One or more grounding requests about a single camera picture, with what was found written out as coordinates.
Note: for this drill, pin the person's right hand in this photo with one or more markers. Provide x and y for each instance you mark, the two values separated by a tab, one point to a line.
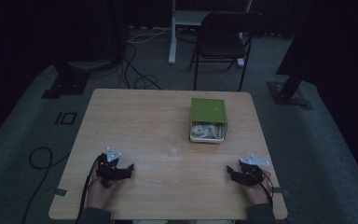
258	193

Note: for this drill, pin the grey tape strip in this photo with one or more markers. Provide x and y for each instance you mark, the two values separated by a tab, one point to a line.
281	191
61	192

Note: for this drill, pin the black folding chair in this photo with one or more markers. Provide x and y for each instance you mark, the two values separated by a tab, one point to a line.
221	43

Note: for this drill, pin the white desk frame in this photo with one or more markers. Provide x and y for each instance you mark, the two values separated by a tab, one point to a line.
173	37

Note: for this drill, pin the person's left hand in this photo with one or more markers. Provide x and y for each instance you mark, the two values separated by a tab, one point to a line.
101	193

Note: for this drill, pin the clear plastic cup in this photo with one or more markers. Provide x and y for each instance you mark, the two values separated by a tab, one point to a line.
172	145

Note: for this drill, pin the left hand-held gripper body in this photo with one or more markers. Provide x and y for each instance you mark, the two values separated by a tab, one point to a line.
109	170

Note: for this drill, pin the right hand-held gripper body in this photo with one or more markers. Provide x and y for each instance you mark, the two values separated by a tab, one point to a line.
250	174

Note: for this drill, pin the white packets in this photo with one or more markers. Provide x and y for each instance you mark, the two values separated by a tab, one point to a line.
205	131

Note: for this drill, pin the green and white box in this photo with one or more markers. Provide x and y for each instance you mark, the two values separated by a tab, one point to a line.
208	111

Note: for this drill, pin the black stand with base plate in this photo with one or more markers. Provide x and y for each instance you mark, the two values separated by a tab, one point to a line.
289	90
68	81

